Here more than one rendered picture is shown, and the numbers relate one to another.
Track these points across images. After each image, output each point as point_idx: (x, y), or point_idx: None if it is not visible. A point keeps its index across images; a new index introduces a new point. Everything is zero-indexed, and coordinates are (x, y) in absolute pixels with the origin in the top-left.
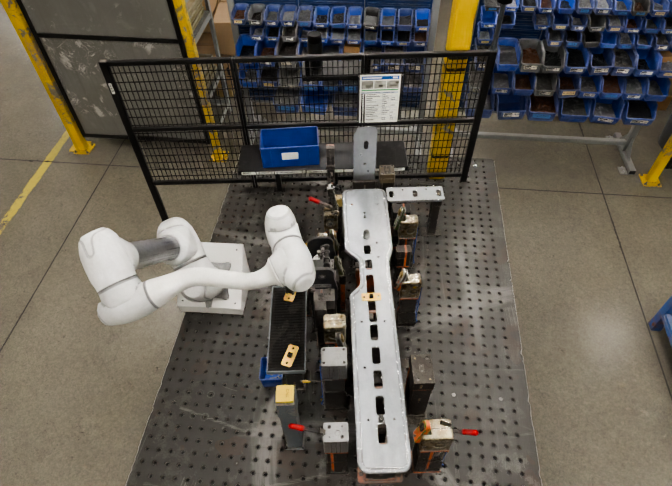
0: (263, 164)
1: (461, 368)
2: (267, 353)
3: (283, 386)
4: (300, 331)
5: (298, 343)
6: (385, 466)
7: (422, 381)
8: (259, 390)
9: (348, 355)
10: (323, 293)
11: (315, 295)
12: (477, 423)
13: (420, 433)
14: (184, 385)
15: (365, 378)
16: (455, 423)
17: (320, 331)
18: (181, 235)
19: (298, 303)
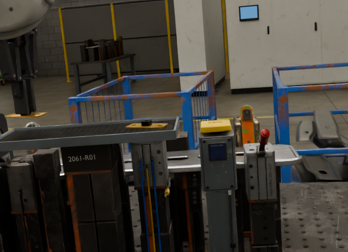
0: None
1: (138, 210)
2: (137, 133)
3: (203, 124)
4: (103, 126)
5: (125, 125)
6: (290, 150)
7: (185, 134)
8: None
9: (127, 181)
10: (20, 159)
11: (18, 164)
12: (205, 204)
13: (251, 124)
14: None
15: (171, 163)
16: (204, 213)
17: (63, 222)
18: None
19: (44, 131)
